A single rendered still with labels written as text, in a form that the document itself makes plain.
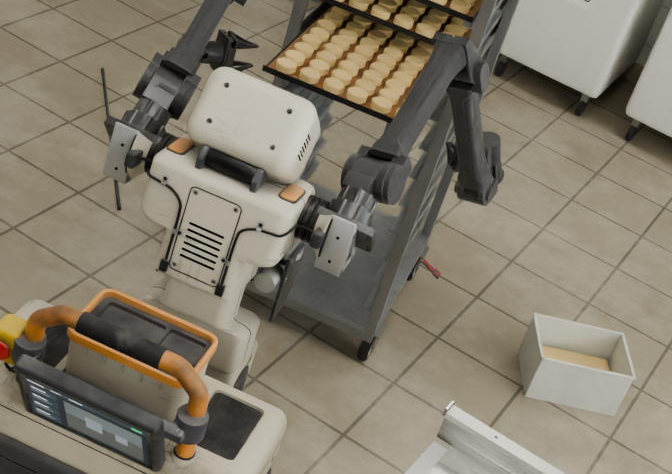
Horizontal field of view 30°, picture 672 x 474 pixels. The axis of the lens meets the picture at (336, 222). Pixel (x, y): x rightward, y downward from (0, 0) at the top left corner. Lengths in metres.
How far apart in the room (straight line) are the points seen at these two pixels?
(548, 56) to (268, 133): 3.37
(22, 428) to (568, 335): 2.17
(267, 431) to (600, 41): 3.46
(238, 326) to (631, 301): 2.28
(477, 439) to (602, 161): 3.16
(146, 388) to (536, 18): 3.62
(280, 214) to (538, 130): 3.22
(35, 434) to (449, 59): 1.07
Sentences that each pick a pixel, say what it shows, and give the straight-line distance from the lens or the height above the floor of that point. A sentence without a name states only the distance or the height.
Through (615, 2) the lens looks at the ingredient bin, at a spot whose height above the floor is 0.56.
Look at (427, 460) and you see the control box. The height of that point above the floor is 0.84.
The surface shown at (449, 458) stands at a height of 0.84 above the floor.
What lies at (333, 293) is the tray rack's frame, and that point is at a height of 0.15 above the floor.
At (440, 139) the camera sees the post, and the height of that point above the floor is 0.82.
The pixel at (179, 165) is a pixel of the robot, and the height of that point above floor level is 1.12.
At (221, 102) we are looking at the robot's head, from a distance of 2.25.
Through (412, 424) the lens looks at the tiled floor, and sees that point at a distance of 3.60.
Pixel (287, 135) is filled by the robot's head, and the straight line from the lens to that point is 2.21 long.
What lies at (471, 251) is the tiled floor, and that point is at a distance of 4.39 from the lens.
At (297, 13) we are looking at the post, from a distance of 3.23.
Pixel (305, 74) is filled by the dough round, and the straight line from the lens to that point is 2.99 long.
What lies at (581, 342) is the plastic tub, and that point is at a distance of 4.01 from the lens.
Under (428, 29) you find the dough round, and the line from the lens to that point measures 3.20.
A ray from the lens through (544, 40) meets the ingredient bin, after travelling 5.48.
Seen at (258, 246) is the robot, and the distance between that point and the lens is 2.24.
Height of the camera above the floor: 2.32
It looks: 33 degrees down
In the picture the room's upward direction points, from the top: 18 degrees clockwise
